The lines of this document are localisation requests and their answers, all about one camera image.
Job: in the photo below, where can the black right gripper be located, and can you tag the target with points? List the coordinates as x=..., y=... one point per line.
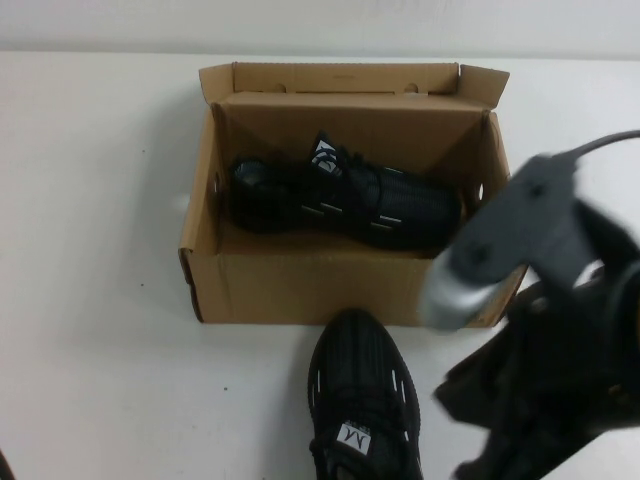
x=565, y=380

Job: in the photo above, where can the black knit sneaker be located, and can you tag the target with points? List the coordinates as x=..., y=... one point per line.
x=360, y=380
x=360, y=200

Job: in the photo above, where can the brown cardboard shoe box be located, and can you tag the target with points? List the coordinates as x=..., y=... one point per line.
x=300, y=285

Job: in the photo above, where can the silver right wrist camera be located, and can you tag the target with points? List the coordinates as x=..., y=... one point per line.
x=450, y=295

